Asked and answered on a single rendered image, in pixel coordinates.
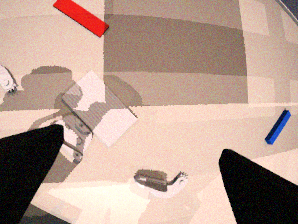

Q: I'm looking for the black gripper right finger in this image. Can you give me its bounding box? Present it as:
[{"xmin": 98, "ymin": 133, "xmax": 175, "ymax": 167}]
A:
[{"xmin": 218, "ymin": 148, "xmax": 298, "ymax": 224}]

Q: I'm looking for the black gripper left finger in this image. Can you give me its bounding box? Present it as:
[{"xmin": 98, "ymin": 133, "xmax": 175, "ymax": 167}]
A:
[{"xmin": 0, "ymin": 124, "xmax": 64, "ymax": 224}]

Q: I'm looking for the blue rectangular bar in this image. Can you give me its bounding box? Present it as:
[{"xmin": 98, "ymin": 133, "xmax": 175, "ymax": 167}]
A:
[{"xmin": 265, "ymin": 109, "xmax": 291, "ymax": 145}]

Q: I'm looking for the red flat bar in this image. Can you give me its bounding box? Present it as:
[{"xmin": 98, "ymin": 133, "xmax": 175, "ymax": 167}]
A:
[{"xmin": 53, "ymin": 0, "xmax": 109, "ymax": 37}]

